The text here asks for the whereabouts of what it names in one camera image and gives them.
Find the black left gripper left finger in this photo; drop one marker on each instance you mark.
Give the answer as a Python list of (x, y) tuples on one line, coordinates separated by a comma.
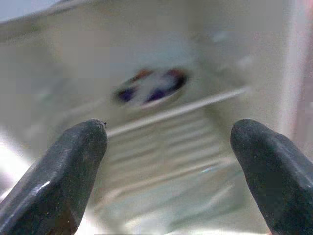
[(61, 176)]

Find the round tub with printed lid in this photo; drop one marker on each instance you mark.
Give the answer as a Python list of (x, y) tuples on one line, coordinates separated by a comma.
[(151, 86)]

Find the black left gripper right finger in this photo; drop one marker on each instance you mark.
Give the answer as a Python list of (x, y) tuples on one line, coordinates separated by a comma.
[(276, 176)]

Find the white grey fridge body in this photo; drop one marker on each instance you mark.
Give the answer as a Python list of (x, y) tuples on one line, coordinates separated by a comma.
[(73, 49)]

